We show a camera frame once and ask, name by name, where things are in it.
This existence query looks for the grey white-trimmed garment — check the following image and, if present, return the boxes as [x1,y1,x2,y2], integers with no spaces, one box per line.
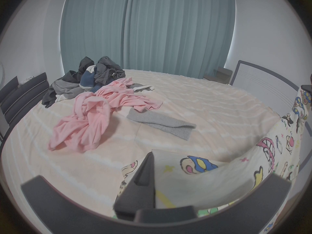
[132,83,155,92]

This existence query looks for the pile of clothes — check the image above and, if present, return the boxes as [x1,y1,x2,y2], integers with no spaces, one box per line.
[41,56,127,108]

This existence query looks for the pink garment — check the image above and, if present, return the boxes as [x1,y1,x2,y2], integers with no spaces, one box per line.
[48,78,163,153]

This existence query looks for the grey knitted garment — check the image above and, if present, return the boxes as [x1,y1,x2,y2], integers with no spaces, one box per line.
[126,107,197,141]

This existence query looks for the grey bedside table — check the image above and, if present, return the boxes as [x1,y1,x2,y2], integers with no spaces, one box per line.
[203,66,233,85]

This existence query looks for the white cloth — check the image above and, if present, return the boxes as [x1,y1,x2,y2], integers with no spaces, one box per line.
[19,76,36,85]

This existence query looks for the blue-green curtain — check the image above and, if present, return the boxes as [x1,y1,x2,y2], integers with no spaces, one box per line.
[60,0,235,80]

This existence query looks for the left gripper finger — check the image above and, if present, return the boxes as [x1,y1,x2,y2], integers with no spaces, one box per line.
[114,152,156,224]

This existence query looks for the bed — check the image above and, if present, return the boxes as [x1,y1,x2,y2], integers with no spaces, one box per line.
[0,60,312,228]

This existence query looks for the white printed pyjama top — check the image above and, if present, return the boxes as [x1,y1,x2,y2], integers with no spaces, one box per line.
[117,85,312,234]

